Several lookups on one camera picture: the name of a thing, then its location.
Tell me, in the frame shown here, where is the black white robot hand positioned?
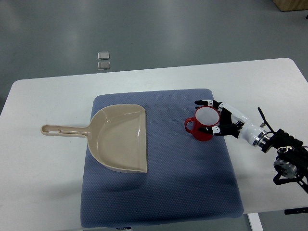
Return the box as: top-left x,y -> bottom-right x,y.
194,99 -> 267,146

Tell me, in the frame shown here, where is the red cup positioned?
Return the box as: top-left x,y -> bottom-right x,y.
184,106 -> 220,141

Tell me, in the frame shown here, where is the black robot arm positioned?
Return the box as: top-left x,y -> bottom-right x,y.
257,108 -> 308,192

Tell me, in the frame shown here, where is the beige plastic dustpan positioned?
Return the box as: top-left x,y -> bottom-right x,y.
41,104 -> 148,173

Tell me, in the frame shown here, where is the blue fabric mat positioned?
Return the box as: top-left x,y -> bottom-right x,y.
80,89 -> 244,228

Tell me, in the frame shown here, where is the white table leg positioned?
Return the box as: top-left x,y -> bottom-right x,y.
247,213 -> 263,231

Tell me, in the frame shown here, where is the black table control panel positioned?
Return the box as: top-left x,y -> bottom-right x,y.
284,207 -> 308,215

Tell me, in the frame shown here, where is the wooden box corner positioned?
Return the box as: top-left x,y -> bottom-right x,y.
273,0 -> 308,12

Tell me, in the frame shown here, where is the lower metal floor plate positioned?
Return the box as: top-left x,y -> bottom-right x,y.
97,61 -> 110,70

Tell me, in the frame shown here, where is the metal floor plate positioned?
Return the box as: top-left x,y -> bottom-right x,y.
97,51 -> 110,60
97,61 -> 110,70

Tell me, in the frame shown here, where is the upper metal floor plate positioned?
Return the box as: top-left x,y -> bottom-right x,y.
97,51 -> 110,60

